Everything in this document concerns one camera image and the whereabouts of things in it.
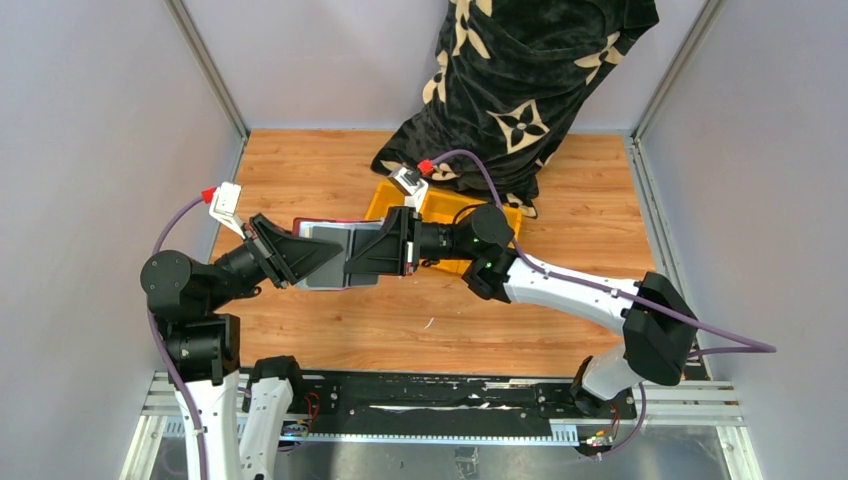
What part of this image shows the red leather card holder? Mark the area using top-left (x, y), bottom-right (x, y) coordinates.
top-left (291, 217), bottom-right (386, 293)

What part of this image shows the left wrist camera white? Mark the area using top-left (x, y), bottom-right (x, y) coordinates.
top-left (203, 181), bottom-right (246, 240)

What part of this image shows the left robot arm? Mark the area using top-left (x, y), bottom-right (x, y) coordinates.
top-left (140, 214), bottom-right (343, 479)

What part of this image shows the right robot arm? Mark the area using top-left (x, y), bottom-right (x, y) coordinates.
top-left (344, 203), bottom-right (696, 418)

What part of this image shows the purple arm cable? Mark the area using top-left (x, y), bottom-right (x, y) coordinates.
top-left (417, 148), bottom-right (778, 458)
top-left (145, 186), bottom-right (313, 480)

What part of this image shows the black floral blanket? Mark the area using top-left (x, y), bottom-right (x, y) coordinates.
top-left (371, 0), bottom-right (659, 218)

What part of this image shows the yellow three-compartment bin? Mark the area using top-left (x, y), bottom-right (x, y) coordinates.
top-left (364, 180), bottom-right (525, 276)

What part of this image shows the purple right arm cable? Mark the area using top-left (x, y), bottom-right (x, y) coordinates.
top-left (417, 148), bottom-right (778, 458)

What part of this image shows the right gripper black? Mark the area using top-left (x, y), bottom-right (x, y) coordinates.
top-left (345, 207), bottom-right (480, 278)

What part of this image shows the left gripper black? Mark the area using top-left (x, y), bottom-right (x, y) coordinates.
top-left (205, 210), bottom-right (341, 309)

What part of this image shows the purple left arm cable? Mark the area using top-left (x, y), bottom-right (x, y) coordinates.
top-left (145, 186), bottom-right (313, 480)

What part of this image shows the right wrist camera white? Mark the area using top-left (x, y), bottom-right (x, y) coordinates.
top-left (388, 166), bottom-right (429, 211)

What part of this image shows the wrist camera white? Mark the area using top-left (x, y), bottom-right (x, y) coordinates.
top-left (388, 166), bottom-right (429, 211)
top-left (203, 181), bottom-right (246, 240)

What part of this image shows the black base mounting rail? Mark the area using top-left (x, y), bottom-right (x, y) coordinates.
top-left (290, 370), bottom-right (640, 446)

